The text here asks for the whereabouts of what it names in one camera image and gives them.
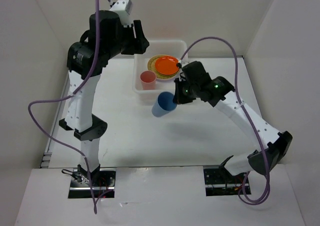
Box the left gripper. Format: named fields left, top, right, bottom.
left=105, top=19, right=151, bottom=60

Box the beige plate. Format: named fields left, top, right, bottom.
left=146, top=54, right=178, bottom=82

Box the orange plate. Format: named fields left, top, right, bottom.
left=155, top=55, right=179, bottom=76

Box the pink cup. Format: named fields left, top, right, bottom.
left=140, top=70, right=157, bottom=90

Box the blue cup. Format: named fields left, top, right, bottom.
left=151, top=92, right=177, bottom=117

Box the green plate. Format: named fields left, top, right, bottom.
left=159, top=71, right=179, bottom=78

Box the purple plate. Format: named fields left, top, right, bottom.
left=156, top=75, right=175, bottom=81

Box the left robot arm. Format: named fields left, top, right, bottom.
left=59, top=10, right=149, bottom=186

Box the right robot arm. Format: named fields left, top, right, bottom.
left=173, top=61, right=293, bottom=183

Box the white plastic bin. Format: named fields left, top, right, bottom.
left=132, top=39, right=187, bottom=102

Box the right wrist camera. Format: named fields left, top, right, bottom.
left=176, top=60, right=189, bottom=68

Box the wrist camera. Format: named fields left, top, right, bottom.
left=176, top=60, right=189, bottom=68
left=110, top=0, right=133, bottom=27

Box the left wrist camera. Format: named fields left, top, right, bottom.
left=110, top=0, right=133, bottom=27

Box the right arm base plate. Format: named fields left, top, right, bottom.
left=203, top=167, right=245, bottom=197

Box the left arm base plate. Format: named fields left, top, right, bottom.
left=61, top=168, right=116, bottom=199

